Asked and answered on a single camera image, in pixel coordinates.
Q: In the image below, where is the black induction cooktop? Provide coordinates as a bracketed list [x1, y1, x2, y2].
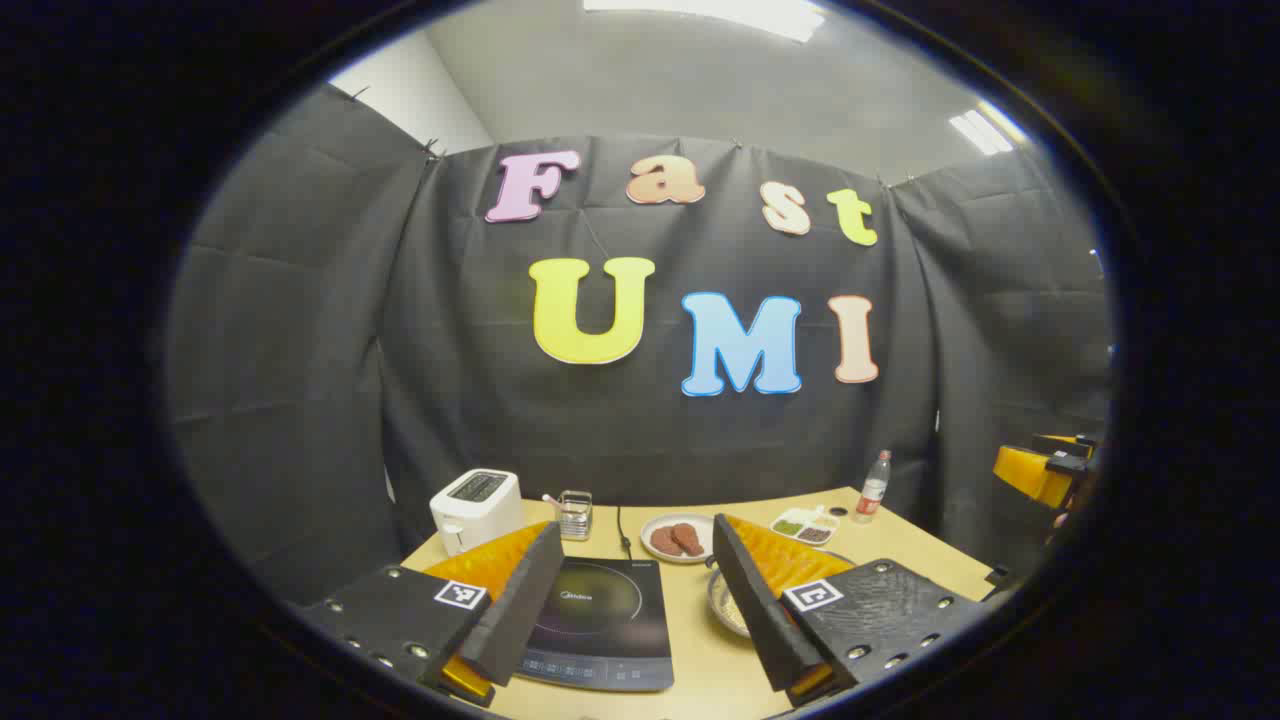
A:
[515, 557, 675, 693]

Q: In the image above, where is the metal wire holder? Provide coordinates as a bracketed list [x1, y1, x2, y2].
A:
[558, 490, 594, 542]

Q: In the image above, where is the steel pot with black handle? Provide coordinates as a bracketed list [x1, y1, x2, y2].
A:
[706, 548, 861, 641]

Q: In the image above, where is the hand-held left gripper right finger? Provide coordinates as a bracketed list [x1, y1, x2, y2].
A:
[710, 513, 991, 709]

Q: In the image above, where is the clear water bottle red label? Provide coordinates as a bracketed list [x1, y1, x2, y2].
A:
[855, 449, 893, 524]

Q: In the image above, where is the white divided dish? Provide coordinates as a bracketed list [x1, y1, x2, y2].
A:
[770, 505, 841, 547]

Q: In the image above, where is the ceiling light panel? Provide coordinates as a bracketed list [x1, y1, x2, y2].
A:
[948, 100, 1029, 157]

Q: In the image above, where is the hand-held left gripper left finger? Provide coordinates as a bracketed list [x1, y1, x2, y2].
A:
[295, 520, 567, 709]

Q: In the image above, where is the black backdrop cloth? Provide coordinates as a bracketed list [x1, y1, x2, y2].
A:
[165, 85, 1113, 606]

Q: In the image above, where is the round white plate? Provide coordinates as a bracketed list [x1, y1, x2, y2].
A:
[640, 513, 717, 565]

